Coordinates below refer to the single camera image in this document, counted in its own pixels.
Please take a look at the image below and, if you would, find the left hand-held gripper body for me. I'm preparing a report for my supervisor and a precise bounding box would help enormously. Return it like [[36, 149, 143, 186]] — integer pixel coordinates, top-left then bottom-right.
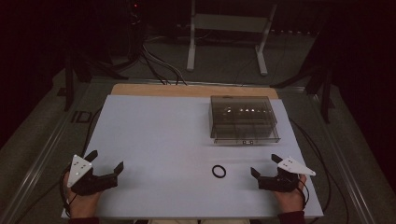
[[66, 154, 120, 197]]

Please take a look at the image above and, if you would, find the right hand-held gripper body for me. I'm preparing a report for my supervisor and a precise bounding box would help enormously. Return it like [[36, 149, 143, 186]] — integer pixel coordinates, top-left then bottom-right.
[[257, 155, 317, 193]]

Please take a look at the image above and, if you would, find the black ring hair tie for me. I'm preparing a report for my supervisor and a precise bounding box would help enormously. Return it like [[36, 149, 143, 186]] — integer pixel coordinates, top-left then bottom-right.
[[211, 164, 227, 179]]

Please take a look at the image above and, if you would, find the clear plastic drawer box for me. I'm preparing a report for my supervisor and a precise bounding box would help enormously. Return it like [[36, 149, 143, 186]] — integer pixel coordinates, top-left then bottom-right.
[[209, 94, 281, 147]]

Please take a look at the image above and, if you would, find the person's right hand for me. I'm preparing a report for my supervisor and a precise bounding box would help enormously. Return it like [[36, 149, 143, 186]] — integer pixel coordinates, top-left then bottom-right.
[[273, 173, 308, 215]]

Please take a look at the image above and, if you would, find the person's left hand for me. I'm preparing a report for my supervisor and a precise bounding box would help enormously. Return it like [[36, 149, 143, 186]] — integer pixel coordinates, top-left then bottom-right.
[[63, 172, 104, 219]]

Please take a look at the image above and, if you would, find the black tripod stand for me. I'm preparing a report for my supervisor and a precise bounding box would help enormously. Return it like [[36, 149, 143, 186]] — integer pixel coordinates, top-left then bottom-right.
[[63, 46, 130, 113], [269, 62, 337, 125]]

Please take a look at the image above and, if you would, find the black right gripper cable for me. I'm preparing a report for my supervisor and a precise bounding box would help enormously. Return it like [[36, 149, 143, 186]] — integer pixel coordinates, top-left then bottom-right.
[[289, 119, 332, 216]]

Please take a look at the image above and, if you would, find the aluminium floor rail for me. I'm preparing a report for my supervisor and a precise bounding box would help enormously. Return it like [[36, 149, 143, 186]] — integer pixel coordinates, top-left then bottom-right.
[[306, 90, 396, 224], [0, 81, 94, 224]]

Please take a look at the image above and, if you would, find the bundle of floor cables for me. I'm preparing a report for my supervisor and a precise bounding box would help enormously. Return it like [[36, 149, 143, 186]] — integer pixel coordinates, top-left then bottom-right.
[[139, 34, 189, 87]]

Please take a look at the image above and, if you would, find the white metal stand frame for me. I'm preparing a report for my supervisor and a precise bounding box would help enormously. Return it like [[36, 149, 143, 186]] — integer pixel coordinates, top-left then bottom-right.
[[186, 0, 278, 77]]

